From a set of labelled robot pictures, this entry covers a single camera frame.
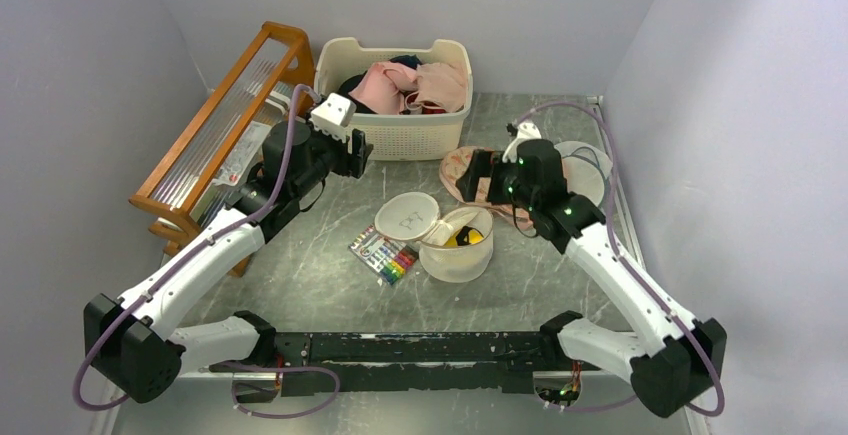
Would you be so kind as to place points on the white mesh laundry bag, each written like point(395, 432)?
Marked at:
point(587, 170)

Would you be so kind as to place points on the red garment in basket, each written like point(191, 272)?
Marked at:
point(428, 110)

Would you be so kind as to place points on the marker pen pack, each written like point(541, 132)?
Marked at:
point(389, 259)

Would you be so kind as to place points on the pink garment in basket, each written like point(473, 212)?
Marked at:
point(383, 87)

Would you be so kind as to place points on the papers on shelf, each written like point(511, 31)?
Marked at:
point(246, 151)

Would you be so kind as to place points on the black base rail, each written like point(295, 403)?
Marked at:
point(322, 362)

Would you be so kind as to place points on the orange wooden shelf rack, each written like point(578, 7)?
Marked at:
point(179, 190)

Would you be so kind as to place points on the pink bra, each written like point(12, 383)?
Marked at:
point(439, 84)

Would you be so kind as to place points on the dark navy garment in basket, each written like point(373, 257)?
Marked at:
point(347, 86)

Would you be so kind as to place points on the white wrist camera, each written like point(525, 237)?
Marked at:
point(333, 116)
point(519, 133)

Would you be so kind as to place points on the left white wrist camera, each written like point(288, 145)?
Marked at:
point(333, 116)

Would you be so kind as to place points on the yellow black item in bag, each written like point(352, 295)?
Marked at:
point(464, 236)

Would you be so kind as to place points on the beige mesh laundry bag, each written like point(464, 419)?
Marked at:
point(415, 218)

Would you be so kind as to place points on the floral pink laundry bag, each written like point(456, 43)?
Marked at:
point(454, 165)

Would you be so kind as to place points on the aluminium frame rail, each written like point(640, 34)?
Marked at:
point(140, 385)

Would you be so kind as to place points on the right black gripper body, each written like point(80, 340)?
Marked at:
point(504, 181)

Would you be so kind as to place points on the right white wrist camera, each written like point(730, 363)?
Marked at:
point(519, 133)

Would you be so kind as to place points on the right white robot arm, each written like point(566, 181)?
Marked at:
point(672, 357)

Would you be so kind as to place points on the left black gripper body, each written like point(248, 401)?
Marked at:
point(330, 154)

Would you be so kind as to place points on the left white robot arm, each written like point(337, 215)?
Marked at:
point(135, 340)

